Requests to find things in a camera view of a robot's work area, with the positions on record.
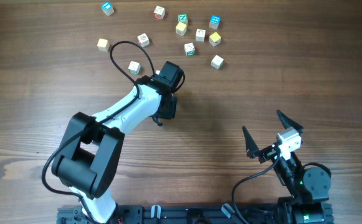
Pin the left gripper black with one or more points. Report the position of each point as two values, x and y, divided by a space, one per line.
171 112

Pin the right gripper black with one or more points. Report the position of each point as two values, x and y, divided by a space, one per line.
253 150

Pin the white block green edge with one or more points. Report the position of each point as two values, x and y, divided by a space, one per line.
134 67
189 49

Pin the plain white block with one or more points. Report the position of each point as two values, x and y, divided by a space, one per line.
217 62

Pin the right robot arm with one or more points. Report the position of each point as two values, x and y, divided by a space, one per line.
307 184

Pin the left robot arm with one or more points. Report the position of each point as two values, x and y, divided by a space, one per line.
88 156

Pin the white block red picture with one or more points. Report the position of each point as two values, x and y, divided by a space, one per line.
143 40

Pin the yellow block centre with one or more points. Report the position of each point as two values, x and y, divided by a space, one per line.
181 28

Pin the yellow block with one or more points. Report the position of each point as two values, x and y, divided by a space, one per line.
103 45
214 39
181 28

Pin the yellow block right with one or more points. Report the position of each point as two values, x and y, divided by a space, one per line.
214 39

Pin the green letter N block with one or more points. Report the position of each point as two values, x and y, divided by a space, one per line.
183 18

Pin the red-edged block top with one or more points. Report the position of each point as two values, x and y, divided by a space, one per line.
159 12

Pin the yellow block left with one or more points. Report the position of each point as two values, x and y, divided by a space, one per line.
103 45

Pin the blue block top right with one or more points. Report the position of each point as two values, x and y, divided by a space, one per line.
214 22

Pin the blue letter block far left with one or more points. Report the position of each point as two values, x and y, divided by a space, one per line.
107 8

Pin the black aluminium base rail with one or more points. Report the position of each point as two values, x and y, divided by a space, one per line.
196 214

